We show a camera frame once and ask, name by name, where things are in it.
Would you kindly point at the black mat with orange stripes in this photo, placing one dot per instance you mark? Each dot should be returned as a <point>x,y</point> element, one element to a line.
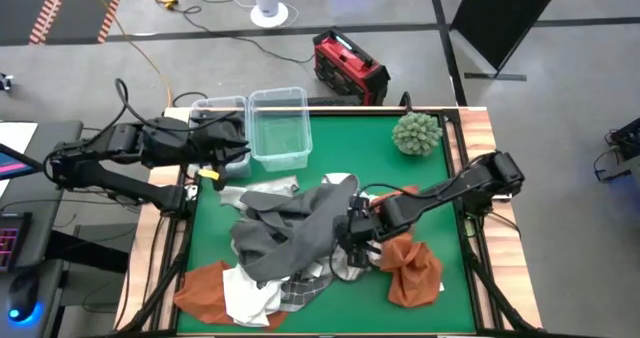
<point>85,8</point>

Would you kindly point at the green succulent in white pot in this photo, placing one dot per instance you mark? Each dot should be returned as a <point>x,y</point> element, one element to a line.
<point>417,133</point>

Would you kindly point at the metal clamp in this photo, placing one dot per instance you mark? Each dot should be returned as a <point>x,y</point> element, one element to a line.
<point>502,195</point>

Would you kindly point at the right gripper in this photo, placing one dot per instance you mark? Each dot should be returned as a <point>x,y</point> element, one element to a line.
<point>362,225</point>

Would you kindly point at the dark grey towel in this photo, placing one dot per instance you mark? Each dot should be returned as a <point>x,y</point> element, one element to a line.
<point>300,228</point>

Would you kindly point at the orange towel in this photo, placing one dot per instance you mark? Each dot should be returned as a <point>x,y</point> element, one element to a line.
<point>202,293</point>
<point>412,273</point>

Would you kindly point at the red and black toolbox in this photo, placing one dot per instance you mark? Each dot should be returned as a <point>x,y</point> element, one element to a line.
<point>350,68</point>

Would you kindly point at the black room divider panel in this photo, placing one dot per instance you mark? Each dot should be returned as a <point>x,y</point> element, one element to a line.
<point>500,13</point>

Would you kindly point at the black-framed monitor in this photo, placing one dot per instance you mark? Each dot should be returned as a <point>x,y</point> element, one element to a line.
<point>15,168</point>

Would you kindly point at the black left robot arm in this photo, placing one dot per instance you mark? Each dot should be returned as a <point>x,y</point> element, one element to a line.
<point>160,143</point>

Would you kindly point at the grey plaid towel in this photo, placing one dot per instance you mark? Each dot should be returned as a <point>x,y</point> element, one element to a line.
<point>305,290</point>

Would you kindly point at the clear plastic bin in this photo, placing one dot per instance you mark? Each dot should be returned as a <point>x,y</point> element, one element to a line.
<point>220,103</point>
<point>280,138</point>

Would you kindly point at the grey desk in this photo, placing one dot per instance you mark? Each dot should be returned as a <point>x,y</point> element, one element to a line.
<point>39,208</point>

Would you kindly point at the white paper sheet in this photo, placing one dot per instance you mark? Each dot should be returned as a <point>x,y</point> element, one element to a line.
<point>17,133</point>

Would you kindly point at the backlit keyboard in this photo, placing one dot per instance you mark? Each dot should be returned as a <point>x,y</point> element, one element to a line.
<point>12,243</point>

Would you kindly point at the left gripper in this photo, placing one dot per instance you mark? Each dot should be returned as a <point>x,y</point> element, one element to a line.
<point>212,145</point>

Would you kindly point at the black computer mouse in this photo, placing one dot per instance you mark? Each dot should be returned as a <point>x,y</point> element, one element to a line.
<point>22,293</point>

